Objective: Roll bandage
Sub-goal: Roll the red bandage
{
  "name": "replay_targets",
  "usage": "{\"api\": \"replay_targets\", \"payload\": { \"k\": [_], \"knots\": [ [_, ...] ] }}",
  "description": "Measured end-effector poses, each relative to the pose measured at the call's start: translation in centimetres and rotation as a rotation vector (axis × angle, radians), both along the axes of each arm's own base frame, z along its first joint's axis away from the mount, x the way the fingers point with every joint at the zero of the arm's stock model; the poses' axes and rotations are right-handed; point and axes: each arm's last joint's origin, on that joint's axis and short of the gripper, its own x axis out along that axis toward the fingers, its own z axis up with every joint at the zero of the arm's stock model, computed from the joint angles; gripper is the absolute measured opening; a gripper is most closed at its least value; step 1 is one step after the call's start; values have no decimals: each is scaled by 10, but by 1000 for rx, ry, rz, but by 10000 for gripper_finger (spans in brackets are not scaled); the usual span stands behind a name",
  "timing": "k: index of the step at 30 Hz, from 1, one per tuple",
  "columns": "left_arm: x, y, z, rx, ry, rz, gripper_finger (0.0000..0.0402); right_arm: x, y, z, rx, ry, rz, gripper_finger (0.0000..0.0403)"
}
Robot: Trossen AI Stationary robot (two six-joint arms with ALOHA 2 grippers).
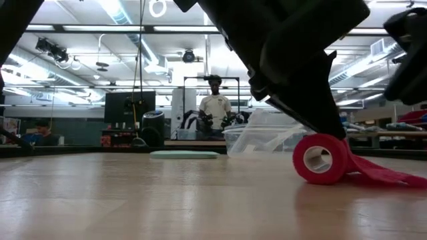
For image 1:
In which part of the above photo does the dark shelf with items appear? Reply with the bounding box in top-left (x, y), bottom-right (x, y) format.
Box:
top-left (101, 128), bottom-right (141, 148)

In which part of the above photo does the red elastic bandage roll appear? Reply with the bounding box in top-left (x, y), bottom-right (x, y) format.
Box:
top-left (292, 133), bottom-right (427, 189)

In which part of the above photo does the standing person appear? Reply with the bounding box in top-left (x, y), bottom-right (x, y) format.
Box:
top-left (198, 75), bottom-right (233, 139)

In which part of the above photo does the mint green container lid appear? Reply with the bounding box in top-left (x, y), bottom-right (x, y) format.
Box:
top-left (149, 149), bottom-right (221, 160)

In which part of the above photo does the clear plastic zipper bag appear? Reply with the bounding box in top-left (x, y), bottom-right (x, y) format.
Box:
top-left (230, 107), bottom-right (313, 157)

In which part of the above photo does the white hanging ring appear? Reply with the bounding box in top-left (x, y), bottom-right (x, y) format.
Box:
top-left (149, 0), bottom-right (167, 19)

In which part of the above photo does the yellow handled broom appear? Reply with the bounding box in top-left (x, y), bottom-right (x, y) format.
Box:
top-left (131, 99), bottom-right (148, 148)

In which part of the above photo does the white air vent grille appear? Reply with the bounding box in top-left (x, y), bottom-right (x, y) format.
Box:
top-left (370, 38), bottom-right (386, 57)

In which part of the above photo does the wooden workbench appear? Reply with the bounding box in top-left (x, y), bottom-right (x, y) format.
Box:
top-left (346, 130), bottom-right (427, 149)

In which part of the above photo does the clear plastic food container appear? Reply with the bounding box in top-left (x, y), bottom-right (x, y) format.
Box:
top-left (222, 123), bottom-right (310, 159)

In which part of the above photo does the black hanging camera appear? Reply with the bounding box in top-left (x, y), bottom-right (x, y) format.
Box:
top-left (35, 37), bottom-right (70, 64)
top-left (181, 49), bottom-right (197, 64)

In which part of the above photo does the long light bar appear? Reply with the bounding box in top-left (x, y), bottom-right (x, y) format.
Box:
top-left (25, 22), bottom-right (390, 37)

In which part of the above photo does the red storage bin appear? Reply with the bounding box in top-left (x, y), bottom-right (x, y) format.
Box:
top-left (396, 109), bottom-right (427, 125)

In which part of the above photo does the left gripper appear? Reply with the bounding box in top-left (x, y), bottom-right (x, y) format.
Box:
top-left (196, 0), bottom-right (371, 141)

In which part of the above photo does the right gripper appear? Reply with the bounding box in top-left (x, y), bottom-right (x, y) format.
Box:
top-left (383, 36), bottom-right (427, 106)

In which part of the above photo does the grey wrapped bundle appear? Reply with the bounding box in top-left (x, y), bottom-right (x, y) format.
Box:
top-left (386, 121), bottom-right (425, 132)
top-left (343, 121), bottom-right (384, 133)

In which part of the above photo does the seated person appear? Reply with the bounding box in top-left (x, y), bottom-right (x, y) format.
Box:
top-left (33, 119), bottom-right (61, 147)

